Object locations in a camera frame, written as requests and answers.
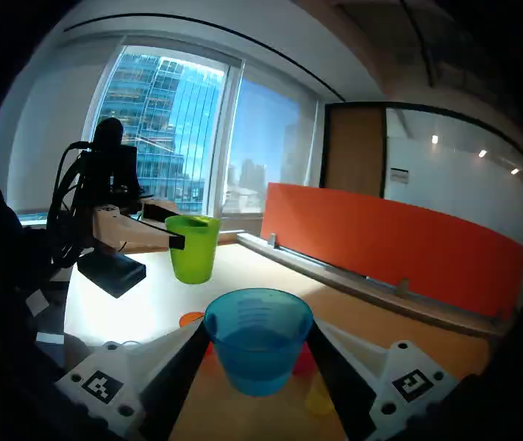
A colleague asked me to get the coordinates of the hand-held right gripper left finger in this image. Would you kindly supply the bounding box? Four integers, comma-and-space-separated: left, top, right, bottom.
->
54, 318, 213, 441

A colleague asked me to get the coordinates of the black cable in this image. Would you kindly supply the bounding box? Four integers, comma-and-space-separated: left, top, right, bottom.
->
46, 140, 94, 273

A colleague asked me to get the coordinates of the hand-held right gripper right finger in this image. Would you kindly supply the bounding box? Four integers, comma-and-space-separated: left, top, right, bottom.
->
306, 315, 460, 441

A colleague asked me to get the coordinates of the red desk screen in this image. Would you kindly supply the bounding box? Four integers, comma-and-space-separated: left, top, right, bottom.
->
235, 182, 523, 340

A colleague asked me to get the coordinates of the blue plastic cup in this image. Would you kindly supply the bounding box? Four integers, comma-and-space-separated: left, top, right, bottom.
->
203, 287, 315, 398

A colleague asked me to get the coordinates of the red plastic cup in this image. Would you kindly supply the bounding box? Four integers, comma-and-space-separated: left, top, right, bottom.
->
292, 342, 316, 377

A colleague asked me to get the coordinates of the orange plastic cup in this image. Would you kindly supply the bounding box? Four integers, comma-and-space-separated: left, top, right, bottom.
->
178, 311, 216, 360

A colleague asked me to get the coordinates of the yellow plastic cup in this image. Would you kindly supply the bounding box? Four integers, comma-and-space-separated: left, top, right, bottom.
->
305, 380, 337, 415

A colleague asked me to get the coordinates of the green plastic cup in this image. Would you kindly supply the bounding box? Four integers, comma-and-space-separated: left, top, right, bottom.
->
165, 215, 221, 285

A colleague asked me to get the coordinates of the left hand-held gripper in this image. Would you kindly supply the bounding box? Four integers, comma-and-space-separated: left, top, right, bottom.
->
75, 117, 213, 300

